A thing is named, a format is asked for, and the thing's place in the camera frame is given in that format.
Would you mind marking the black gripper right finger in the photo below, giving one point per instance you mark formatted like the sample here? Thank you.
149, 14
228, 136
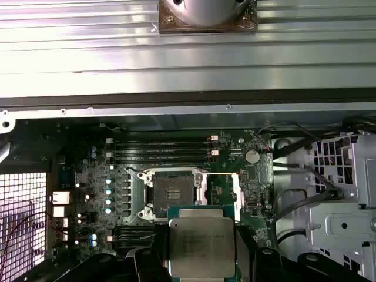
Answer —
249, 264

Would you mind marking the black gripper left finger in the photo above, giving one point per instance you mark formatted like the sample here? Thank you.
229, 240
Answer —
147, 267

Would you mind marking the silver CPU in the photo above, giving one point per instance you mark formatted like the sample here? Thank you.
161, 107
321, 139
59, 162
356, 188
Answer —
202, 241

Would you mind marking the metal socket cover frame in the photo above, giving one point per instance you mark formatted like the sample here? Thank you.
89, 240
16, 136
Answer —
238, 199

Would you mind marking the thin metal locking lever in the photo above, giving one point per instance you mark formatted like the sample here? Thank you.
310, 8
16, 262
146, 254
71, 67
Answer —
132, 170

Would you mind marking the black RAM slot white clips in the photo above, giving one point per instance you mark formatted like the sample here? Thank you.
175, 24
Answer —
132, 236
161, 153
161, 139

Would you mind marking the CPU socket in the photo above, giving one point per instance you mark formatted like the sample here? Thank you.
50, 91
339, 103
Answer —
173, 191

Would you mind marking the green motherboard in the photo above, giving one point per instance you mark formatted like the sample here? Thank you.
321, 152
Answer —
255, 176

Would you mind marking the silver coin cell battery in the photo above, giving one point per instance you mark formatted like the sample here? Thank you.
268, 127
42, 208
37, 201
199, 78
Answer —
252, 156

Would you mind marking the perforated silver drive cage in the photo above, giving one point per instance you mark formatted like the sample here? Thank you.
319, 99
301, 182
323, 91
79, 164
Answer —
364, 176

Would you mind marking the open black PC case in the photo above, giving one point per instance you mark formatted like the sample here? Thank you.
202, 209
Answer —
176, 110

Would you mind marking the silver bracket with oval boss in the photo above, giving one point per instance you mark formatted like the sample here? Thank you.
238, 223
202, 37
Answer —
323, 235

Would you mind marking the brown square base plate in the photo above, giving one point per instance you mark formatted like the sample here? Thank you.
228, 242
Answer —
164, 28

